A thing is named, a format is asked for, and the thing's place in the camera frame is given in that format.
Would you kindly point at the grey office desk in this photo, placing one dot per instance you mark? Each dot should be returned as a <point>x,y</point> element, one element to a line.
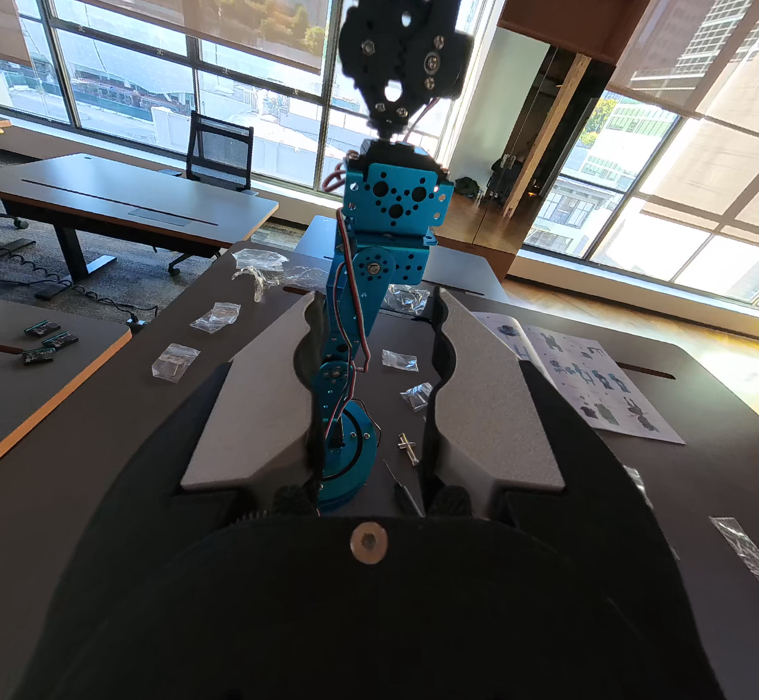
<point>118,190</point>

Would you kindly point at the white instruction booklet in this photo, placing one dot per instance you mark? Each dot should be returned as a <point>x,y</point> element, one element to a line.
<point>581,374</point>

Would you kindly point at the black screwdriver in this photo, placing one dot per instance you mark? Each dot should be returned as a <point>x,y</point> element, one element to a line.
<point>404,495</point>

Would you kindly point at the dark desk with orange edge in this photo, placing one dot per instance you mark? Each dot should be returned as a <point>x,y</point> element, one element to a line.
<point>59,380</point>

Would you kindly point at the metal cross wrench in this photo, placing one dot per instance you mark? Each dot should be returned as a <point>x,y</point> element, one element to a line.
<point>408,448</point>

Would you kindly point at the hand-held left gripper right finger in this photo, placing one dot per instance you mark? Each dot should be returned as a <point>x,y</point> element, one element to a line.
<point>498,421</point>

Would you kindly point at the small black circuit board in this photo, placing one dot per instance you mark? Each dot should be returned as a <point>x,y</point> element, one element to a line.
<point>38,355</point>
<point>59,340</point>
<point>42,328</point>

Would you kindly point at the dark grey desk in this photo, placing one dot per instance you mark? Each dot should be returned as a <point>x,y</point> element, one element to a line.
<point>118,392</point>

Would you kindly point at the blue toy robot arm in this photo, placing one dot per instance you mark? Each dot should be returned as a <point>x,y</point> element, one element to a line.
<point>391,196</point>

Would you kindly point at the large flat clear bag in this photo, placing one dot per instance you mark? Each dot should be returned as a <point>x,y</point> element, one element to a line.
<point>261,260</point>

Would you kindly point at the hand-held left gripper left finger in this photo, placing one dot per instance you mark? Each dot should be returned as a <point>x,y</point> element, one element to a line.
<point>255,421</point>

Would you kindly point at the black mesh office chair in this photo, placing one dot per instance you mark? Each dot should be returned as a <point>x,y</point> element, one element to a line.
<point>219,149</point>

